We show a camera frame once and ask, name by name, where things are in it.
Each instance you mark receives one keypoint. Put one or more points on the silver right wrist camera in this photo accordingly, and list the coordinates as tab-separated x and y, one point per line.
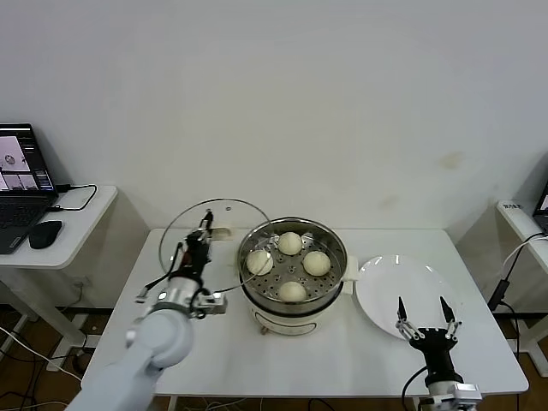
466	393

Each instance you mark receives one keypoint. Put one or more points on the black laptop at picture edge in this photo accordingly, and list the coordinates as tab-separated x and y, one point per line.
543	210

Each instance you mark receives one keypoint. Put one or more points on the black computer mouse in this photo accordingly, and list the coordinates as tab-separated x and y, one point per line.
45	234

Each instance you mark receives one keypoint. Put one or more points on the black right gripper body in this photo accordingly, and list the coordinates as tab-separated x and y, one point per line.
436	347

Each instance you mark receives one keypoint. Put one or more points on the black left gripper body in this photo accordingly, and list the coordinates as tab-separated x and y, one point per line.
194	257

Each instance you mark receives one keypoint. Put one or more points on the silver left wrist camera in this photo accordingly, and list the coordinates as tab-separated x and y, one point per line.
212	303

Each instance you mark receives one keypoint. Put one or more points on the white round plate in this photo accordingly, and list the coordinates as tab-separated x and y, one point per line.
406	287

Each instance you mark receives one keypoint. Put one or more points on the round glass pot lid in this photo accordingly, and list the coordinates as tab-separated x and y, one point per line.
231	214

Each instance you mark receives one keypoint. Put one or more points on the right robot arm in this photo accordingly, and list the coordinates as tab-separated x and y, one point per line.
440	390

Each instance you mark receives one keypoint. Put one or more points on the black laptop with lit screen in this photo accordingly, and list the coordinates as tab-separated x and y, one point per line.
21	210

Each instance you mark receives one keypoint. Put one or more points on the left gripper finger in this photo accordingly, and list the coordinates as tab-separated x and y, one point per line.
201	228
209	220

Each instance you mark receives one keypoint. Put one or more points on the white steamed baozi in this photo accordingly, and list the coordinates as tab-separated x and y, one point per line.
292	292
316	262
290	243
259	262

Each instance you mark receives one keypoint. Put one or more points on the cream electric cooking pot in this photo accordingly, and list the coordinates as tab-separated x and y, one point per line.
287	321

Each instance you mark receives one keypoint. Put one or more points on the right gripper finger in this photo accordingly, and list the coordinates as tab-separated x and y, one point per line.
402	319
448	314

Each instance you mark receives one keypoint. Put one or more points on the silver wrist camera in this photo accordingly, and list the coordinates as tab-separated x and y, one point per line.
212	303
466	393

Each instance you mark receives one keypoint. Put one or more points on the stainless steel steamer basket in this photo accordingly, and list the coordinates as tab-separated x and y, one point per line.
334	257

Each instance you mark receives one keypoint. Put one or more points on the white side table with mouse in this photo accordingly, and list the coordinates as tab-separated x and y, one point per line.
81	231

